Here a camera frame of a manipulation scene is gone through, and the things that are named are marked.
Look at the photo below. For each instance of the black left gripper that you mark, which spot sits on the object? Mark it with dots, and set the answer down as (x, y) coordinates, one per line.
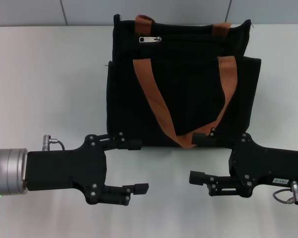
(64, 171)

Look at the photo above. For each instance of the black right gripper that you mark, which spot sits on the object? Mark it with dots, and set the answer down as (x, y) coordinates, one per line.
(263, 166)

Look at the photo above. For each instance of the silver metal zipper pull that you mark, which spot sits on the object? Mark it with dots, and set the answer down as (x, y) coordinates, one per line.
(149, 39)

